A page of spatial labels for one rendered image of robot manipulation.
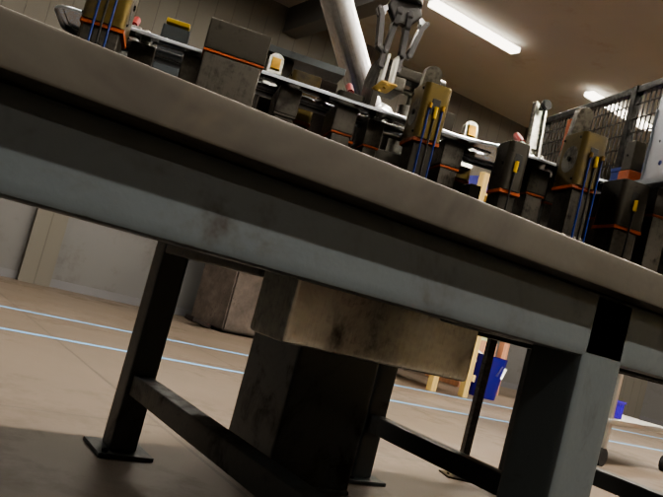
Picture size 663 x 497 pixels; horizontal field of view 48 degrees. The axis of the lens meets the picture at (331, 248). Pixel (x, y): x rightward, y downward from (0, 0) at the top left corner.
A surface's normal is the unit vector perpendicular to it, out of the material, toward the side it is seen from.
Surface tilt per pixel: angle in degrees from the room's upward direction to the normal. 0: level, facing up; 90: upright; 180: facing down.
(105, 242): 90
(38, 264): 90
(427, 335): 90
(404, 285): 90
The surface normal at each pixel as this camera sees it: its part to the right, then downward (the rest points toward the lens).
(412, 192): 0.53, 0.08
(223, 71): 0.23, 0.00
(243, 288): 0.69, 0.13
